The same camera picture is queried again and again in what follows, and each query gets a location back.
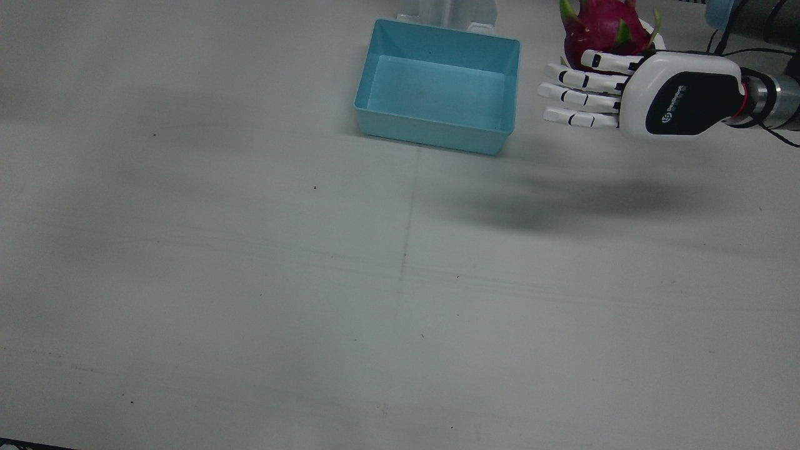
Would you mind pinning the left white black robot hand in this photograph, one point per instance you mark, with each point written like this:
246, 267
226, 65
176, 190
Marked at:
681, 100

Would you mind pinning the pink dragon fruit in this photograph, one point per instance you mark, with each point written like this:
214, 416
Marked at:
600, 28

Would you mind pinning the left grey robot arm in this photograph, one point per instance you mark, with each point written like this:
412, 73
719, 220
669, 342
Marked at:
778, 100

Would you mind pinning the light blue plastic bin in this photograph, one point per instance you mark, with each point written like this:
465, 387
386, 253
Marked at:
437, 87

